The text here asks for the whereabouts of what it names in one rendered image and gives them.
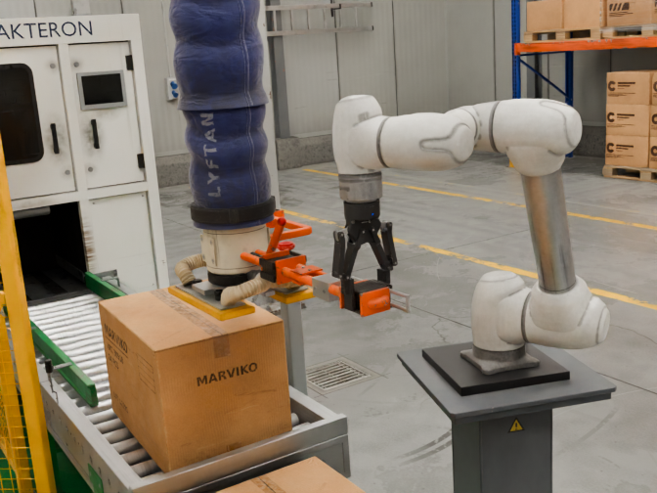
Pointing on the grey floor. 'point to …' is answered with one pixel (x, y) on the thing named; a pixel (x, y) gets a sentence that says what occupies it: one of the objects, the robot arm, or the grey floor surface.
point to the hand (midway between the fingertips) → (366, 292)
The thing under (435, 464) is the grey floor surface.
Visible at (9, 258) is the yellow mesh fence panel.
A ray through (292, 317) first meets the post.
